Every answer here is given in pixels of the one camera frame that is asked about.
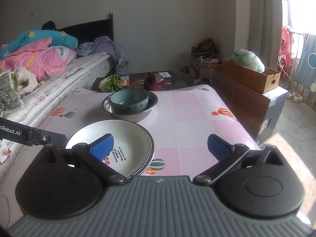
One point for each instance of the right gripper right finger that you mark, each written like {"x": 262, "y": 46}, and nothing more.
{"x": 228, "y": 156}

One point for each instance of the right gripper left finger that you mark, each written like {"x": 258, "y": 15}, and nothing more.
{"x": 94, "y": 153}

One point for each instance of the large steel bowl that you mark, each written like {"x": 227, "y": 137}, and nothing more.
{"x": 132, "y": 117}

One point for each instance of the teal ceramic bowl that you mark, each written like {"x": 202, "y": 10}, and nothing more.
{"x": 129, "y": 101}

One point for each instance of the green leaf cushion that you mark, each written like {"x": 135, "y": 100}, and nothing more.
{"x": 10, "y": 100}

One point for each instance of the white plate red text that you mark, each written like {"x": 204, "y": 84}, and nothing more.
{"x": 121, "y": 130}

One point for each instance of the white fluffy towel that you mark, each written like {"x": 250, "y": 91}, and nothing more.
{"x": 23, "y": 81}

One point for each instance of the large brown carton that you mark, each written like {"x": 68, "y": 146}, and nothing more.
{"x": 258, "y": 113}

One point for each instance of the pink balloon tablecloth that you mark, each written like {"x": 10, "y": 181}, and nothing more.
{"x": 161, "y": 202}

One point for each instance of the lower white plate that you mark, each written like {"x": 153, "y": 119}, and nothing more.
{"x": 141, "y": 152}

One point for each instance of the white quilted mattress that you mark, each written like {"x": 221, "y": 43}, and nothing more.
{"x": 81, "y": 73}

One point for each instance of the green bok choy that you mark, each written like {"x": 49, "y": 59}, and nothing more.
{"x": 111, "y": 84}

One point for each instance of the pink quilt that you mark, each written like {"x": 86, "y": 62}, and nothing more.
{"x": 41, "y": 58}

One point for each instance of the brown cardboard tray box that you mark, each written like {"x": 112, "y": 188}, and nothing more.
{"x": 261, "y": 82}

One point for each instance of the white shoes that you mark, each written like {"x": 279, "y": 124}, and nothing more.
{"x": 294, "y": 96}

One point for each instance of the open cardboard box clutter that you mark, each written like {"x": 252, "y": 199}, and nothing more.
{"x": 204, "y": 62}

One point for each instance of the red cabbage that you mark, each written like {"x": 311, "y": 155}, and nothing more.
{"x": 154, "y": 82}

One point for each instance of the white plastic bag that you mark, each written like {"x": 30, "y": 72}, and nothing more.
{"x": 248, "y": 59}

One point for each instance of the teal blanket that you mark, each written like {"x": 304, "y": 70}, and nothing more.
{"x": 27, "y": 37}

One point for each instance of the blue hanging towel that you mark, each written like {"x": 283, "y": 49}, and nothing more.
{"x": 305, "y": 72}

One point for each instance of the grey crumpled clothes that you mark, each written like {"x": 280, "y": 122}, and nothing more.
{"x": 101, "y": 44}

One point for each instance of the pink hanging clothes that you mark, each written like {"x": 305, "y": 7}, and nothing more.
{"x": 284, "y": 56}

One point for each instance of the black headboard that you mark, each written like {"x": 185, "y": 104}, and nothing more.
{"x": 87, "y": 32}

